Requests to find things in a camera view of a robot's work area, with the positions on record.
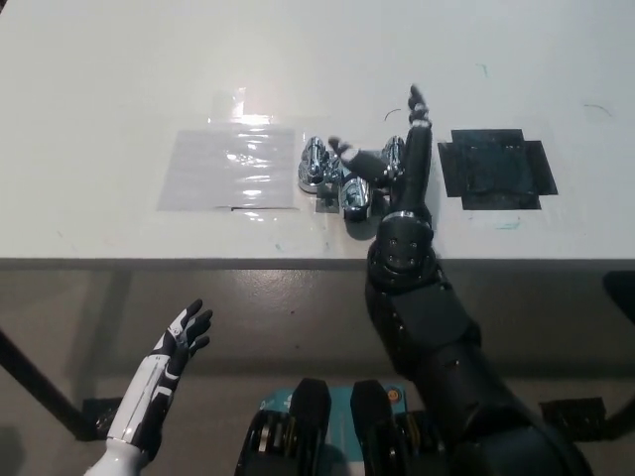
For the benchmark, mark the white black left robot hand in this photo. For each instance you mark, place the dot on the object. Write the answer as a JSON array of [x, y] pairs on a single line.
[[166, 367]]

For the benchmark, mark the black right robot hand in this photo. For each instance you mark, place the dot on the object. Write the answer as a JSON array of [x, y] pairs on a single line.
[[417, 168]]

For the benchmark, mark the chrome faucet body with spout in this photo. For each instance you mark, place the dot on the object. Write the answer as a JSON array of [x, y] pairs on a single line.
[[353, 196]]

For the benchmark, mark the black tape patch on desk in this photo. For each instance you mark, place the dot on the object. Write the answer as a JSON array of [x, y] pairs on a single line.
[[496, 171]]

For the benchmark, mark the black teal robot torso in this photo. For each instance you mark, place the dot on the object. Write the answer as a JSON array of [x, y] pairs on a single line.
[[312, 426]]

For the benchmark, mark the black floor tape patch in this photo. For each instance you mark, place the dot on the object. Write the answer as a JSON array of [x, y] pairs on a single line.
[[573, 416], [101, 419]]

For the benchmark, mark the black rounded object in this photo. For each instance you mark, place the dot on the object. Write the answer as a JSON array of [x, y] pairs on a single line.
[[622, 295]]

